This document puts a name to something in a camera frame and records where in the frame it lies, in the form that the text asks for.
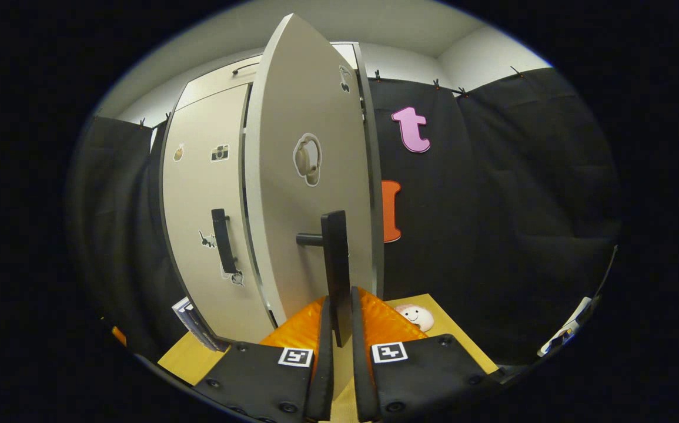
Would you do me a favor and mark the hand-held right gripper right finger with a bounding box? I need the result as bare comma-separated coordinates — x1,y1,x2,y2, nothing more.
351,286,501,422

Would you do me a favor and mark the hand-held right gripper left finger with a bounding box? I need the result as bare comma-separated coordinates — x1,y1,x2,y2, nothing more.
192,296,335,422

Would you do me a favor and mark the beige cabinet door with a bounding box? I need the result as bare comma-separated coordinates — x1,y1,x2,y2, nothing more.
162,83,275,344
245,13,375,347

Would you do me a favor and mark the beige double-door shoe cabinet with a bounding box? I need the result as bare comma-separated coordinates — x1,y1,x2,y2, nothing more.
157,41,385,347

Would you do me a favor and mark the white smiling round toy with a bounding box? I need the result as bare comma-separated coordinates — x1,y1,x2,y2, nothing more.
395,304,435,333

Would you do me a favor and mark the dark blue book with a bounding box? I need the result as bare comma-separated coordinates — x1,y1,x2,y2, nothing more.
183,301,229,353

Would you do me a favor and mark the black backdrop cloth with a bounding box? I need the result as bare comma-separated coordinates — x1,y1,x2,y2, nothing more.
69,68,622,365

